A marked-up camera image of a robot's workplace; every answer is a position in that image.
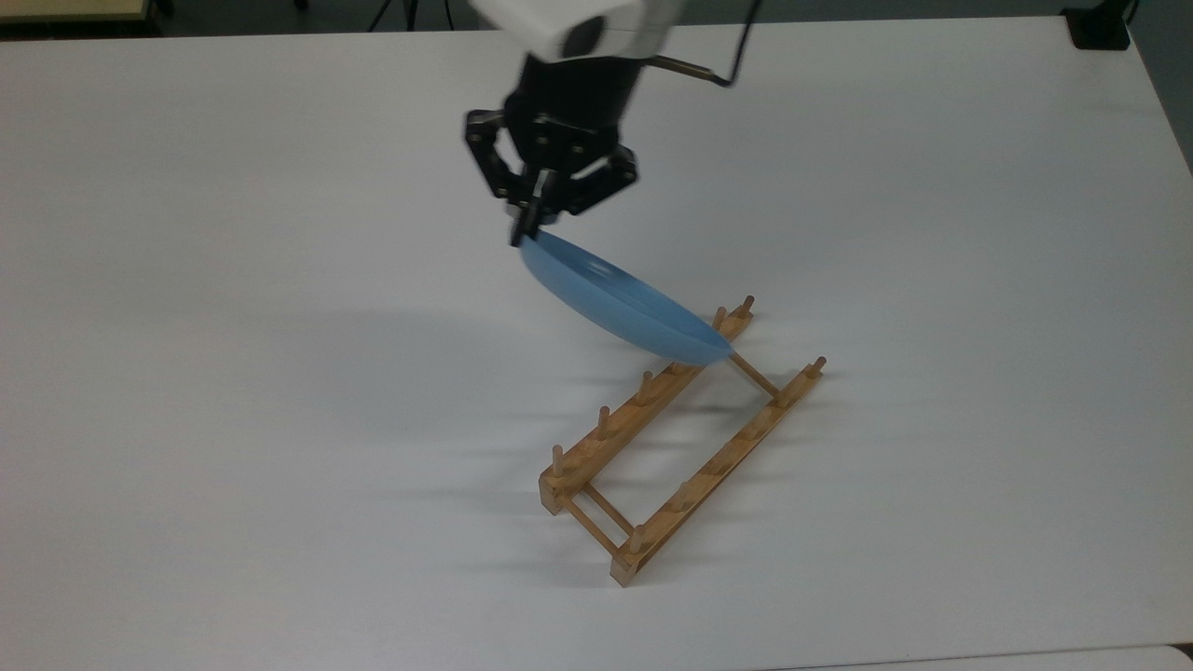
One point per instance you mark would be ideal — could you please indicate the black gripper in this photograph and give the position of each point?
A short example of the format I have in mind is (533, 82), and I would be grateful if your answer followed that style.
(569, 102)

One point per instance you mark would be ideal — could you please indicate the blue round plate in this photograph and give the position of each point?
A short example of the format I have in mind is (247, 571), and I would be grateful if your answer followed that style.
(615, 298)

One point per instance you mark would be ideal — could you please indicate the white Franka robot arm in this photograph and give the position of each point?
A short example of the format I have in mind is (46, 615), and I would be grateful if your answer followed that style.
(559, 19)

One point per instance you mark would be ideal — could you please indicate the wooden plate rack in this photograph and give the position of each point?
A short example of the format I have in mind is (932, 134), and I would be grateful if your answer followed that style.
(596, 447)

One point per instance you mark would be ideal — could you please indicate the black tripod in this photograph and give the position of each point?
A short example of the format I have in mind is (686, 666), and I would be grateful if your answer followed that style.
(408, 9)

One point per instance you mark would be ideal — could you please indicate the light wood desk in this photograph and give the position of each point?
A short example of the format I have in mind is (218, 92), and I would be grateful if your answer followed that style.
(75, 8)

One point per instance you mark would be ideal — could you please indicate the black stand base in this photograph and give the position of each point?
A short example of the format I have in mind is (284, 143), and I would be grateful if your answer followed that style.
(1100, 26)

